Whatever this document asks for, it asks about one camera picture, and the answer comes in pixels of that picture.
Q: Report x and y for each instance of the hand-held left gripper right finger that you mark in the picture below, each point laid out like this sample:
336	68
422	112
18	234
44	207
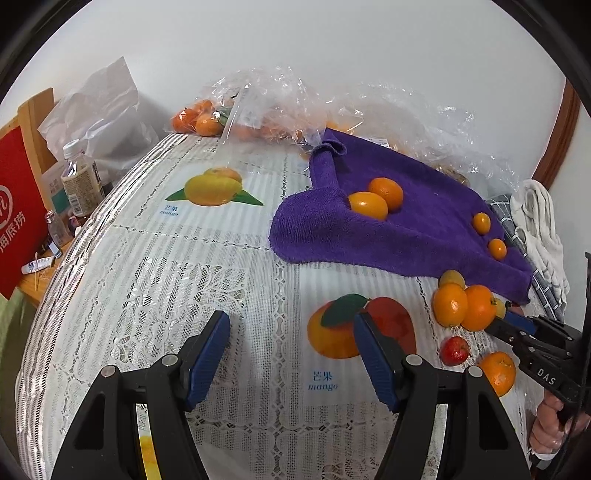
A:
374	364

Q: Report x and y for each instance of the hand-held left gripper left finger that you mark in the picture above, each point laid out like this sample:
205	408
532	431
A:
210	355

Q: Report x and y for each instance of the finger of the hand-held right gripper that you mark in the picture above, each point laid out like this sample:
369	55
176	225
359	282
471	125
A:
518	317
505	331

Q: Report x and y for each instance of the small yellow-green fruit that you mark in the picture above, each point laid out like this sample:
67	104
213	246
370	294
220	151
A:
451	278
499	307

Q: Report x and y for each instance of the small mandarin orange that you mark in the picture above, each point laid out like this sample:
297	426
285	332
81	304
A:
497	373
481	223
497	248

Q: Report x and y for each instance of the small red fruit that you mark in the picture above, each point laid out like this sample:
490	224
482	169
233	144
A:
454	350

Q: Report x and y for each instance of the person's right hand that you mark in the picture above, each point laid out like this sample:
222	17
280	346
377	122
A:
545	427

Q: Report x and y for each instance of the white striped towel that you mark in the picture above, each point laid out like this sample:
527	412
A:
545	235

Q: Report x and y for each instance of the grey checked cloth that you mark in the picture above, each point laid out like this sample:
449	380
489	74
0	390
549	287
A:
508	217

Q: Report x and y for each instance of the purple towel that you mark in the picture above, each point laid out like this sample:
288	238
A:
415	230

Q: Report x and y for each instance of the wooden side table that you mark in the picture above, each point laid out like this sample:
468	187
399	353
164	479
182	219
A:
48	281

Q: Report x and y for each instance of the small white tube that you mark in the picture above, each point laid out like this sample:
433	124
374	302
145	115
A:
39	264

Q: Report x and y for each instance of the small glass bottle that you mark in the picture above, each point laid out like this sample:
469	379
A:
56	228

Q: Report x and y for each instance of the light green cloth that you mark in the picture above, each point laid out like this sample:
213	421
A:
11	332

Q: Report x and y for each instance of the clear plastic bottle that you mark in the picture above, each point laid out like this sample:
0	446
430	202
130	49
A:
83	182

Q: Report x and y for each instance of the bagged mandarin oranges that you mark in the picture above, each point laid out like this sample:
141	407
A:
198	117
249	131

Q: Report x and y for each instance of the white teal carton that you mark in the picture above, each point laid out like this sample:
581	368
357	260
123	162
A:
53	189

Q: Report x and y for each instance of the red paper bag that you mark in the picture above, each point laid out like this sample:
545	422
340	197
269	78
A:
14	207

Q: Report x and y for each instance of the large clear plastic bag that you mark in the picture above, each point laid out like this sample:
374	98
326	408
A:
378	110

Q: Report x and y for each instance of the small clear plastic bag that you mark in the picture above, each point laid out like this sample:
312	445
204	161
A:
217	92

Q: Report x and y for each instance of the white plastic bag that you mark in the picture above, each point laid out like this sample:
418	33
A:
101	115

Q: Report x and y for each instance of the wooden board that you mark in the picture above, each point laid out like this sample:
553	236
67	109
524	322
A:
34	110

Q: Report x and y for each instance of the brown wooden door frame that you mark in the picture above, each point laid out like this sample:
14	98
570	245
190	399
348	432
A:
561	134

